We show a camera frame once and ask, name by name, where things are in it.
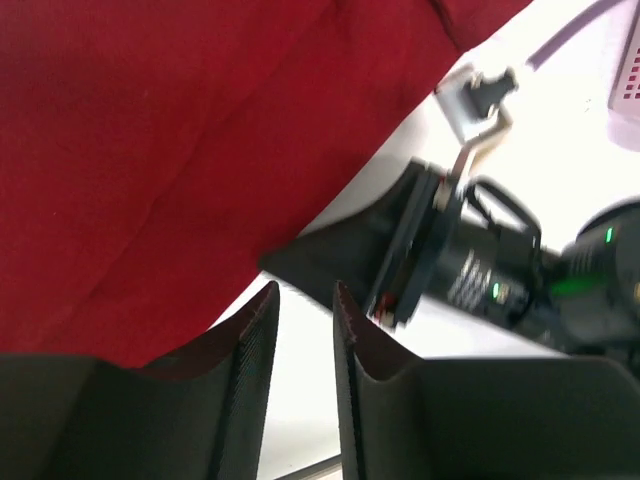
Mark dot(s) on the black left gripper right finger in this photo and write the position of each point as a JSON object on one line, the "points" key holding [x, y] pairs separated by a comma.
{"points": [[405, 417]]}

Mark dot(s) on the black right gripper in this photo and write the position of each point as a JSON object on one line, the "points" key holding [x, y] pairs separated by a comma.
{"points": [[478, 250]]}

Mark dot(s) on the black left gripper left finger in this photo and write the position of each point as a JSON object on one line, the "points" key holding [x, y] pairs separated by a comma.
{"points": [[196, 413]]}

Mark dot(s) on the dark red t shirt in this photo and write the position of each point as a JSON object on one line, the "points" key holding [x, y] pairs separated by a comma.
{"points": [[151, 151]]}

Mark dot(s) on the white plastic basket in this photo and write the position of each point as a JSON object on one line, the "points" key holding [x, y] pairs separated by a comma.
{"points": [[623, 102]]}

